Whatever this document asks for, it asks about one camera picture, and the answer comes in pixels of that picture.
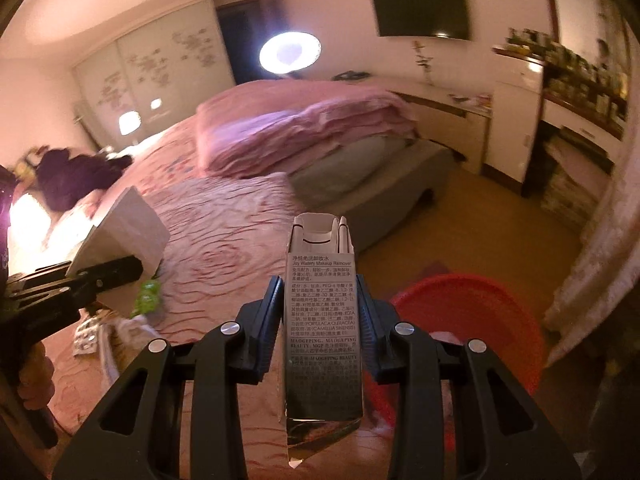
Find white tissue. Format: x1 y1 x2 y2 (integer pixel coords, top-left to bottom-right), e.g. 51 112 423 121
98 312 160 391

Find white paper bag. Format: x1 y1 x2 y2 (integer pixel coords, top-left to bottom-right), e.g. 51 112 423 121
66 188 169 288

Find silver cosmetic carton box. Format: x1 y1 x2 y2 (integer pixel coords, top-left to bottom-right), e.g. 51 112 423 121
283 212 363 469

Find person's left hand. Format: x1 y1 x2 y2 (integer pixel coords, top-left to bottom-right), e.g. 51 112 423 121
17 341 55 411

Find silver pill blister packs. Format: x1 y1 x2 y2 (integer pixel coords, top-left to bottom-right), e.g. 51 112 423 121
72 315 101 356

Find green plastic packet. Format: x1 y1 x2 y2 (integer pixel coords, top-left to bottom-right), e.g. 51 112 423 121
130 280 162 318

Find dark purple garment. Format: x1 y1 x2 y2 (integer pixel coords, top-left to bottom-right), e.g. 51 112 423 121
35 145 134 212

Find red plastic mesh waste basket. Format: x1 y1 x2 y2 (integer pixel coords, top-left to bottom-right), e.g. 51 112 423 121
364 273 548 453

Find pink lace curtain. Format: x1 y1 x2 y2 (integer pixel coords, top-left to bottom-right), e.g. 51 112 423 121
541 58 640 369

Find bed with rose bedspread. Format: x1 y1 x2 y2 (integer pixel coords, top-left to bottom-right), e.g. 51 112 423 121
46 115 454 479

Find white wardrobe with flower doors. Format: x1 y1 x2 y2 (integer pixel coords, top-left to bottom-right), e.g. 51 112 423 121
73 0 235 151

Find stool with plaid cover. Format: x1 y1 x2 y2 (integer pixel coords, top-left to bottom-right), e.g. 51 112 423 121
540 136 610 233

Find folded pink quilt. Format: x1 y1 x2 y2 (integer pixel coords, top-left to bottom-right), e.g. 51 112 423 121
195 79 416 178

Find white cabinet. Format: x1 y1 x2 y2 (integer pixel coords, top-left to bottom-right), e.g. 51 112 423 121
483 47 544 193

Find white low desk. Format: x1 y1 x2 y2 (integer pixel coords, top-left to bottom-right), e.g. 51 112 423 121
348 76 491 174

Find dressing table with mirror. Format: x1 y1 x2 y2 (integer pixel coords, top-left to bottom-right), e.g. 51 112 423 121
522 0 631 195

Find round ring lamp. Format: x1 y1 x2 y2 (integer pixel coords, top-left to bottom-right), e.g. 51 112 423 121
258 32 322 76

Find wall-mounted black television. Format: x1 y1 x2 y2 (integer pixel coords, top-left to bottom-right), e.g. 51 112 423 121
372 0 472 40

